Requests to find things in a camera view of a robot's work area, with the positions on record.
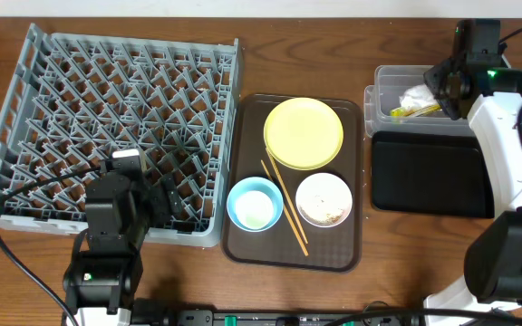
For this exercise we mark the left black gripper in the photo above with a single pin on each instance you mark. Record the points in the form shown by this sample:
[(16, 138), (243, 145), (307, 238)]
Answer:
[(157, 202)]

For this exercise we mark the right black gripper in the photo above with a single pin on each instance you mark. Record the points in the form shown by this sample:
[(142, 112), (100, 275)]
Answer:
[(431, 79)]

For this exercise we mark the white pink small bowl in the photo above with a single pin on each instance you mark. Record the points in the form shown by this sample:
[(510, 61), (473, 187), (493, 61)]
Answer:
[(323, 200)]

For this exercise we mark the green orange snack wrapper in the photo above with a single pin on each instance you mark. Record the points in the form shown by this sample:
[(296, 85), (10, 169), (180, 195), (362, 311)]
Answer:
[(414, 111)]

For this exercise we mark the white paper cup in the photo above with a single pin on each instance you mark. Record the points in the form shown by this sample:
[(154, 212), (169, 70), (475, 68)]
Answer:
[(254, 209)]

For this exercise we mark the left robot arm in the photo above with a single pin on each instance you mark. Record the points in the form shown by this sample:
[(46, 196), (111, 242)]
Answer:
[(106, 267)]

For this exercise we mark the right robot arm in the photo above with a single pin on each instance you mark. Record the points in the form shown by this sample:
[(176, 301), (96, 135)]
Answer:
[(492, 277)]

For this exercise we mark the clear plastic waste bin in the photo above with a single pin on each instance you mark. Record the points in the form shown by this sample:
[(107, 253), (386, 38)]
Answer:
[(390, 82)]

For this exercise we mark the black waste tray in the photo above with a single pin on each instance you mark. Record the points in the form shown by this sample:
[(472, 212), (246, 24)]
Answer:
[(430, 174)]

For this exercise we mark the grey plastic dishwasher rack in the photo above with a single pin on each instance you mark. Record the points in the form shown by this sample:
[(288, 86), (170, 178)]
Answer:
[(74, 99)]

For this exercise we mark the light blue bowl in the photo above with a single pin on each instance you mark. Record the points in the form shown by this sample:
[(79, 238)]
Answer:
[(258, 184)]

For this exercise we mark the wooden chopstick left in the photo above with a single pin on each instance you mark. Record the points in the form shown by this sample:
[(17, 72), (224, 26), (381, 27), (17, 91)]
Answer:
[(287, 215)]

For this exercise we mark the wooden chopstick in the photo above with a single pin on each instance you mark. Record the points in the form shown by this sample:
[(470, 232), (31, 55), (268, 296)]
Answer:
[(287, 215), (287, 196)]

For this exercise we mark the wooden chopstick right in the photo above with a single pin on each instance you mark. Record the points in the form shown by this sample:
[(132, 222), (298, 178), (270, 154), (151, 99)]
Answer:
[(287, 196)]

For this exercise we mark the dark brown serving tray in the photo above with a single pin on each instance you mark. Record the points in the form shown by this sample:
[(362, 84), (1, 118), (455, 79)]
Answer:
[(331, 249)]

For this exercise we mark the yellow round plate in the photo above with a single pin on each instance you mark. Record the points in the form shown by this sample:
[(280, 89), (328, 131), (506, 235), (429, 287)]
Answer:
[(303, 133)]

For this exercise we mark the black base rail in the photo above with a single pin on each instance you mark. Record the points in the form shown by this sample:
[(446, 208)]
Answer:
[(384, 316)]

